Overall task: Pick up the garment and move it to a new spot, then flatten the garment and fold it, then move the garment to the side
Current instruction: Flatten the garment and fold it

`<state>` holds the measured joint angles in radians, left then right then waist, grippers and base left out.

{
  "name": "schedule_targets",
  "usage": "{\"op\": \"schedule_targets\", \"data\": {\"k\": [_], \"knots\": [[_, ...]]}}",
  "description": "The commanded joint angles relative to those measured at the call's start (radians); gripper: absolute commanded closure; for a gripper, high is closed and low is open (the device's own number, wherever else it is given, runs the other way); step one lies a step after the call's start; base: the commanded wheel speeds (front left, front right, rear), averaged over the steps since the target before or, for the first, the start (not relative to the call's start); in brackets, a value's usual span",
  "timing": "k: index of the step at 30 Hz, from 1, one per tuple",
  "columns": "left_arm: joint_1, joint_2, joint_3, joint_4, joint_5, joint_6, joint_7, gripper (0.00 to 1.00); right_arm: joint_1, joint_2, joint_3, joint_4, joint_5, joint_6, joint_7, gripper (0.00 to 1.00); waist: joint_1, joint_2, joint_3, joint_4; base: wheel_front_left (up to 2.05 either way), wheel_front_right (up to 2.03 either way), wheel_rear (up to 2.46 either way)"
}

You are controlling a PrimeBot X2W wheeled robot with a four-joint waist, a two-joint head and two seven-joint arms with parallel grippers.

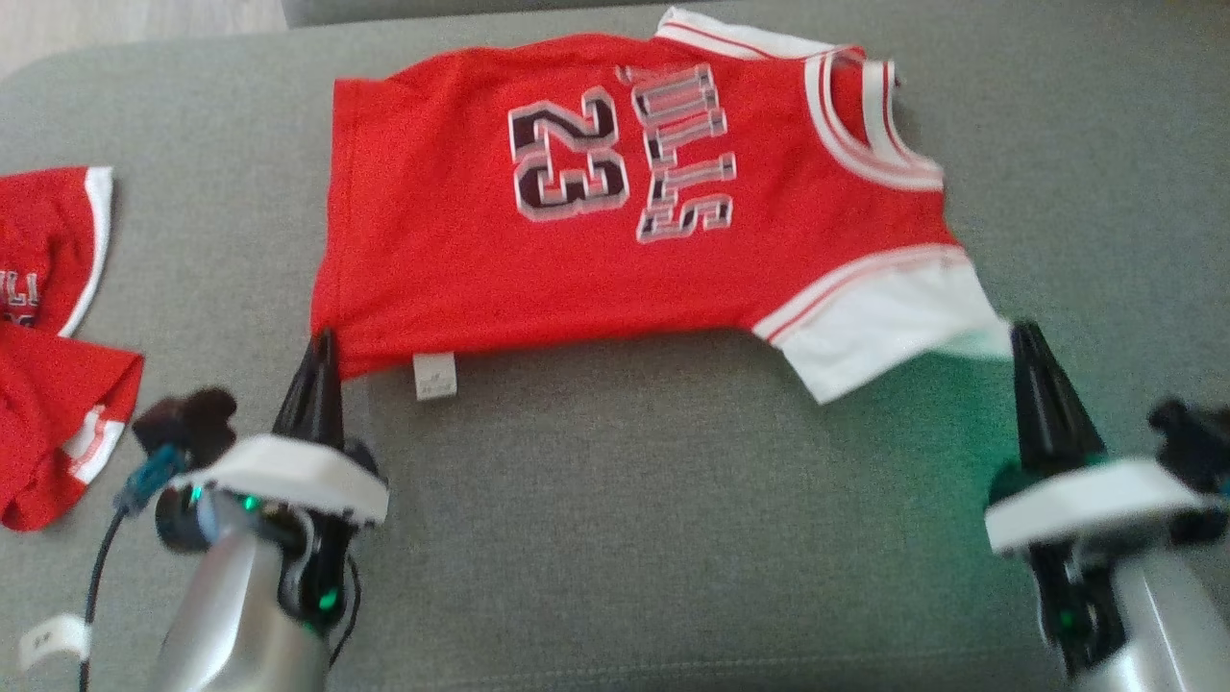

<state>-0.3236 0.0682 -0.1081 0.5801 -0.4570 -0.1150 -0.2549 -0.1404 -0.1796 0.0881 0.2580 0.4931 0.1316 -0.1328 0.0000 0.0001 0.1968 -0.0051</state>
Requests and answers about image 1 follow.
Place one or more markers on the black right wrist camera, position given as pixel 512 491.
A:
pixel 1192 432

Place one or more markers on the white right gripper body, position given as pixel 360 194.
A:
pixel 1086 500

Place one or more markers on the red white-striped shorts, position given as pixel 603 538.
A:
pixel 58 413

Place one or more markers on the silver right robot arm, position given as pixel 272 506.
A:
pixel 1172 625

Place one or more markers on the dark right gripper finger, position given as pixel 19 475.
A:
pixel 1052 413

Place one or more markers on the red basketball jersey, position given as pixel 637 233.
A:
pixel 480 250

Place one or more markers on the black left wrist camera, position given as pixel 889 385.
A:
pixel 187 423

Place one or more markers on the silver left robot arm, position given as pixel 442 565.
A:
pixel 231 615

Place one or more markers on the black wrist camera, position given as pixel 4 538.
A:
pixel 1192 432
pixel 187 423

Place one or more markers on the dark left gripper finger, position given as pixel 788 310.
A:
pixel 335 413
pixel 303 404

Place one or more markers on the grey sofa back cushion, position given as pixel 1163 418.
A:
pixel 432 8

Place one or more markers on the grey sofa seat cushion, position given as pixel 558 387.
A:
pixel 673 538

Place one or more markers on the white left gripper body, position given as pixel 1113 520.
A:
pixel 288 476

